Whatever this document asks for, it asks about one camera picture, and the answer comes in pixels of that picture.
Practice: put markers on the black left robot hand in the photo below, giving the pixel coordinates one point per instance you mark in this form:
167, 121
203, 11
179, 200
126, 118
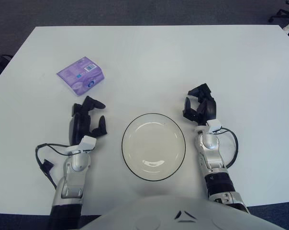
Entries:
78, 124

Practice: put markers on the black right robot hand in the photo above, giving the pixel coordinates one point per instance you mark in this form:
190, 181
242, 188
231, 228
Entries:
209, 107

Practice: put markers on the purple tissue paper pack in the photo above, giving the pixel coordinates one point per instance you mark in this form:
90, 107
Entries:
80, 74

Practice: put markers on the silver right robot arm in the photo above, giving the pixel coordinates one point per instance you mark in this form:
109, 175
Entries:
214, 155

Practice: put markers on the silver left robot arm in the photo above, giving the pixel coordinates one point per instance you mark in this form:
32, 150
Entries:
75, 172

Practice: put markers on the white plate black rim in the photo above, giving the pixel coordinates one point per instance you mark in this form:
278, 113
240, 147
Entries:
154, 146

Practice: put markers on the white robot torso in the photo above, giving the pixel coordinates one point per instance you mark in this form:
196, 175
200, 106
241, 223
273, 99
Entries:
158, 213

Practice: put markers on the black office chair base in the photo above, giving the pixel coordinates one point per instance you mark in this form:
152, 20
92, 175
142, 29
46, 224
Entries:
282, 12

